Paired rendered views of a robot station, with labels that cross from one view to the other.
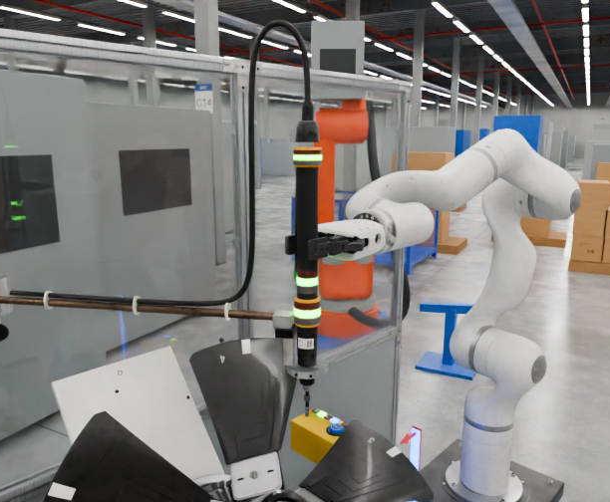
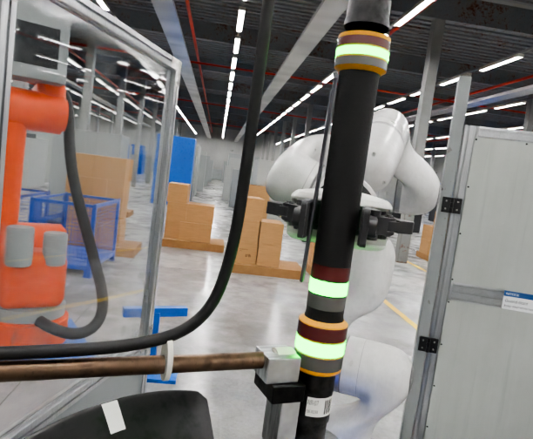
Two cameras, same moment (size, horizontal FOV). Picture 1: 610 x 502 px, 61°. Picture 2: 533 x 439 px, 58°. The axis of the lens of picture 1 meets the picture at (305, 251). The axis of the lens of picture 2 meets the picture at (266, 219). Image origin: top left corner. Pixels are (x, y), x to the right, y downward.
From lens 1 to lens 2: 0.60 m
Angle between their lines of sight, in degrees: 35
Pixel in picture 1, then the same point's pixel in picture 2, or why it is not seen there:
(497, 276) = (364, 275)
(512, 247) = not seen: hidden behind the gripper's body
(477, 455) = not seen: outside the picture
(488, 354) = (360, 368)
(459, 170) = (387, 143)
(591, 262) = (248, 265)
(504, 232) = not seen: hidden behind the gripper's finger
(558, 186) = (430, 178)
